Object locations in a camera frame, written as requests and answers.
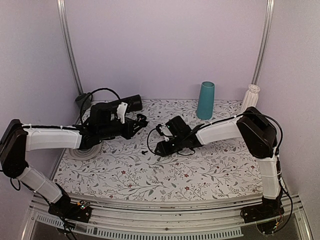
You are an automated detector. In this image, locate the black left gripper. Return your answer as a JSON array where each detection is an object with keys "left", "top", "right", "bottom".
[{"left": 98, "top": 117, "right": 144, "bottom": 140}]

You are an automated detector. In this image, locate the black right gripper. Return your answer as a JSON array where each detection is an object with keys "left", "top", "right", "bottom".
[{"left": 155, "top": 134, "right": 185, "bottom": 157}]

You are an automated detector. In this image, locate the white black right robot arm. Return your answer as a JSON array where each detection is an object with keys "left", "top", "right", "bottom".
[{"left": 154, "top": 106, "right": 283, "bottom": 218}]

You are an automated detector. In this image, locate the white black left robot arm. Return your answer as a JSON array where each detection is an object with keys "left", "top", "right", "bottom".
[{"left": 0, "top": 100, "right": 148, "bottom": 217}]

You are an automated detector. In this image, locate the black cylinder speaker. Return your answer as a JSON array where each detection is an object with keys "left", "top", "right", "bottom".
[{"left": 119, "top": 94, "right": 143, "bottom": 113}]

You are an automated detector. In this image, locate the teal tall vase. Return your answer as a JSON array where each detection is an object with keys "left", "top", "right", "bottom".
[{"left": 196, "top": 81, "right": 215, "bottom": 120}]

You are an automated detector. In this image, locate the grey cup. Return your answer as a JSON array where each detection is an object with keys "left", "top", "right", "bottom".
[{"left": 75, "top": 93, "right": 91, "bottom": 110}]

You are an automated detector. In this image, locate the white spiral plate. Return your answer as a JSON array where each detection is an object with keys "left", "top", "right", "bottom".
[{"left": 67, "top": 145, "right": 101, "bottom": 161}]

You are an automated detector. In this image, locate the white ribbed vase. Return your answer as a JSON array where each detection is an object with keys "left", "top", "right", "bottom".
[{"left": 240, "top": 84, "right": 261, "bottom": 113}]

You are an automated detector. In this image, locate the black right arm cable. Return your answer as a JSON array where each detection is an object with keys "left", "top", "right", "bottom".
[{"left": 146, "top": 127, "right": 197, "bottom": 157}]

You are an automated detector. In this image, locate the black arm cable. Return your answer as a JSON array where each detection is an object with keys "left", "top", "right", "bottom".
[
  {"left": 146, "top": 127, "right": 197, "bottom": 157},
  {"left": 79, "top": 87, "right": 121, "bottom": 125}
]

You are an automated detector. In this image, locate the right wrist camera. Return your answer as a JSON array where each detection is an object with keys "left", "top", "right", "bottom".
[{"left": 155, "top": 116, "right": 191, "bottom": 139}]

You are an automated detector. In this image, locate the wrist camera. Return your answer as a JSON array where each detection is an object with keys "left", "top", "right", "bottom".
[
  {"left": 155, "top": 116, "right": 191, "bottom": 139},
  {"left": 116, "top": 102, "right": 128, "bottom": 124}
]

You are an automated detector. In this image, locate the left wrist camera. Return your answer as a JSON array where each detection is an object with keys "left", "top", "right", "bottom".
[{"left": 116, "top": 102, "right": 128, "bottom": 124}]

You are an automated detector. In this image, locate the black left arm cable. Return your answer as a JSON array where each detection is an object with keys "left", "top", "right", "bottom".
[{"left": 79, "top": 87, "right": 121, "bottom": 125}]

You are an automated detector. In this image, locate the aluminium front rail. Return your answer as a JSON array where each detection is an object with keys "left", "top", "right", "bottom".
[{"left": 21, "top": 193, "right": 317, "bottom": 240}]

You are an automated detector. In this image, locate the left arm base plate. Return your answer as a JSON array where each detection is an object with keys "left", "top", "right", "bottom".
[{"left": 48, "top": 200, "right": 93, "bottom": 223}]

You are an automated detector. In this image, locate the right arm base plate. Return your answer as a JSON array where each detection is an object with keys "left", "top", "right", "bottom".
[{"left": 240, "top": 203, "right": 285, "bottom": 223}]

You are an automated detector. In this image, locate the left aluminium frame post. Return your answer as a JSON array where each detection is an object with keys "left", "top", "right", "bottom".
[{"left": 56, "top": 0, "right": 84, "bottom": 95}]

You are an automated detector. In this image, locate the aluminium frame post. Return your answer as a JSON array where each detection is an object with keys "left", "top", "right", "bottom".
[
  {"left": 56, "top": 0, "right": 84, "bottom": 95},
  {"left": 251, "top": 0, "right": 275, "bottom": 85}
]

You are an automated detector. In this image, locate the right aluminium frame post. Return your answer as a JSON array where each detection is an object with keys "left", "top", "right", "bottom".
[{"left": 251, "top": 0, "right": 275, "bottom": 85}]

